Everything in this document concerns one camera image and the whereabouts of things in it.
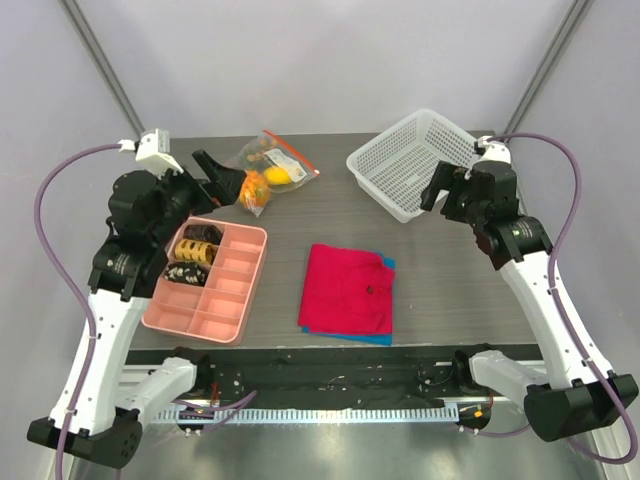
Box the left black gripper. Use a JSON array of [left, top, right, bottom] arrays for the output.
[[153, 149, 247, 244]]

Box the fake pineapple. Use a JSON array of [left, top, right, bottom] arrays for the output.
[[238, 170, 271, 211]]

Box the clear zip top bag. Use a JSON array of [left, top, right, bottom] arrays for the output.
[[224, 130, 320, 217]]

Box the fake yellow mango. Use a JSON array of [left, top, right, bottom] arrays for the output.
[[263, 166, 292, 186]]

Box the fake brown longan bunch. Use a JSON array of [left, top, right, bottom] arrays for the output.
[[239, 137, 279, 166]]

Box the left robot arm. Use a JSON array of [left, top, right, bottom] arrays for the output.
[[27, 150, 247, 479]]

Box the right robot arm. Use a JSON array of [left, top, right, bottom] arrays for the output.
[[421, 161, 639, 442]]

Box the white plastic basket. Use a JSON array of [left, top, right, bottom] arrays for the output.
[[346, 109, 478, 223]]

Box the dark brown rolled cloth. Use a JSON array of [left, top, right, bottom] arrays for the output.
[[183, 224, 223, 245]]

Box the black white rolled cloth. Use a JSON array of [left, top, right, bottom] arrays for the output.
[[163, 262, 209, 287]]

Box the pink compartment tray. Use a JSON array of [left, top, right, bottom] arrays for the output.
[[142, 216, 268, 346]]

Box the red folded shirt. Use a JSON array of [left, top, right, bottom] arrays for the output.
[[298, 244, 395, 336]]

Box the blue folded shirt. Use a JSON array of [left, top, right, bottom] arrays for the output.
[[299, 252, 398, 347]]

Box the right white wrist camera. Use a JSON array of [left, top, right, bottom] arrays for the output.
[[474, 135, 512, 164]]

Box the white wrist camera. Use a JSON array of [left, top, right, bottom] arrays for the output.
[[474, 135, 512, 164], [135, 129, 184, 178]]

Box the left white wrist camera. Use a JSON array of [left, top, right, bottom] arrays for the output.
[[135, 129, 184, 178]]

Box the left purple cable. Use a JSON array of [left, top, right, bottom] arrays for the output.
[[33, 142, 136, 480]]

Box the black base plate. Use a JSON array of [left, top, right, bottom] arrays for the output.
[[124, 344, 546, 411]]

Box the white slotted cable duct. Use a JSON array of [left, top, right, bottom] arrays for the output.
[[152, 403, 459, 428]]

